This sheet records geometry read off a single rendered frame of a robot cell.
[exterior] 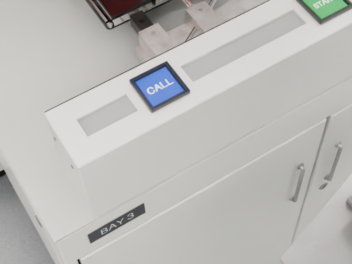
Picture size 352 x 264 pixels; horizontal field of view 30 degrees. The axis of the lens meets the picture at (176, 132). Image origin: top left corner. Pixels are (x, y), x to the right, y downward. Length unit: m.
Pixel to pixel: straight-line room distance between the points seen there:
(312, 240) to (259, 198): 0.31
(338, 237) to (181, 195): 0.24
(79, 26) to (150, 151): 0.33
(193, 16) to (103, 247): 0.36
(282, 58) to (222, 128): 0.13
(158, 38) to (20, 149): 0.25
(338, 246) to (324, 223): 0.04
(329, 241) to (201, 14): 0.37
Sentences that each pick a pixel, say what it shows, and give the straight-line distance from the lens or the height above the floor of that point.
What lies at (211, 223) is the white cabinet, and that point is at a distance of 1.14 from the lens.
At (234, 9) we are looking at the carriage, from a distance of 1.02.
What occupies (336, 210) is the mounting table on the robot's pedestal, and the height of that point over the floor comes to 0.82.
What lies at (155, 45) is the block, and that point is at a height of 0.91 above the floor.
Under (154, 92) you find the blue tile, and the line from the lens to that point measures 0.82.
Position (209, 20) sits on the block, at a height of 0.91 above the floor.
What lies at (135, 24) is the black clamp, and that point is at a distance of 0.97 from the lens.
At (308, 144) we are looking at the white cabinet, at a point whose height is 0.67.
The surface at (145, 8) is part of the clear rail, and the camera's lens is 1.00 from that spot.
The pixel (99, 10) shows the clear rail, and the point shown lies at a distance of 1.00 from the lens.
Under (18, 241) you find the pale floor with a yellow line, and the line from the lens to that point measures 1.83.
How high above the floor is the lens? 1.62
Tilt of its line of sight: 57 degrees down
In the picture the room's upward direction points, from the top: 3 degrees counter-clockwise
